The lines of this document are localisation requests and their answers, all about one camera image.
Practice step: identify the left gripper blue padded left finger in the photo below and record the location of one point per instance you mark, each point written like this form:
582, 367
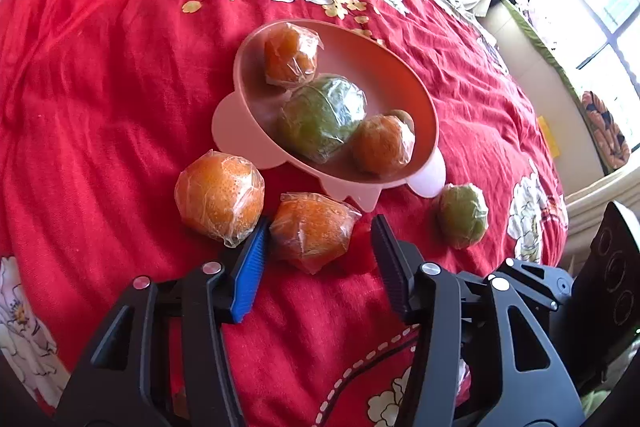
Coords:
247, 270

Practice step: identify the small brown longan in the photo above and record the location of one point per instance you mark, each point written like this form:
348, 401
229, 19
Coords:
404, 117

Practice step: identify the pink plastic bowl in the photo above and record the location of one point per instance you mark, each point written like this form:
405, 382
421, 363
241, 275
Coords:
245, 121

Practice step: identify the orange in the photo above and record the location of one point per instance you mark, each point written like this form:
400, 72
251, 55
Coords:
221, 196
382, 145
310, 230
291, 55

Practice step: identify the patterned cushion on sill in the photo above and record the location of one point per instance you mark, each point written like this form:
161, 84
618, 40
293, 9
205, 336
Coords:
610, 140

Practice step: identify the small wrapped green fruit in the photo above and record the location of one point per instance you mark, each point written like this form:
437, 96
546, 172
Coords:
463, 215

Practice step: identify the large wrapped green fruit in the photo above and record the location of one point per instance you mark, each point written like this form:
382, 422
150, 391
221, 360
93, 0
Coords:
321, 117

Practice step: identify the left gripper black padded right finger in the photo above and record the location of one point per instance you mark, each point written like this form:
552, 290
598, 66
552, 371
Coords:
398, 262

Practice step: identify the yellow paper sticker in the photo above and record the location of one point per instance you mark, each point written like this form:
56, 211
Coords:
548, 137

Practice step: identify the wrapped orange in bowl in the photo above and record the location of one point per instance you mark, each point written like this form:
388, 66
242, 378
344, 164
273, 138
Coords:
382, 145

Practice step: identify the red floral bedspread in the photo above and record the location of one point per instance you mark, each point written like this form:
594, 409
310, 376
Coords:
104, 102

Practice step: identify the window with dark frame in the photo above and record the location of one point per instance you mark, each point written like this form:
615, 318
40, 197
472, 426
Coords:
587, 37

